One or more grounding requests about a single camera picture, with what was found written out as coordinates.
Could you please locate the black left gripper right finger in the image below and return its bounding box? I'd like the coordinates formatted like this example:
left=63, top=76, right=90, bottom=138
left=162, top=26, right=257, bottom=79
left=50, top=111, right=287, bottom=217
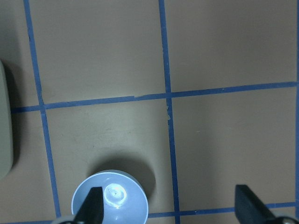
left=235, top=184, right=276, bottom=224

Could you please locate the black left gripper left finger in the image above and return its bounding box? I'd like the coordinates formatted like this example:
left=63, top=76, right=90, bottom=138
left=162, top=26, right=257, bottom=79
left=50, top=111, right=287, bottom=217
left=73, top=187, right=104, bottom=224

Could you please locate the blue bowl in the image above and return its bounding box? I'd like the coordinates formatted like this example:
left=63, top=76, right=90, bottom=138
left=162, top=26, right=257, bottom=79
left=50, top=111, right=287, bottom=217
left=71, top=170, right=149, bottom=224

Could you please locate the cream silver toaster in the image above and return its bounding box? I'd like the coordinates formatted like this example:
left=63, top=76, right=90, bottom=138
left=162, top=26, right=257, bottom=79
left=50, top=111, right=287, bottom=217
left=0, top=62, right=14, bottom=180

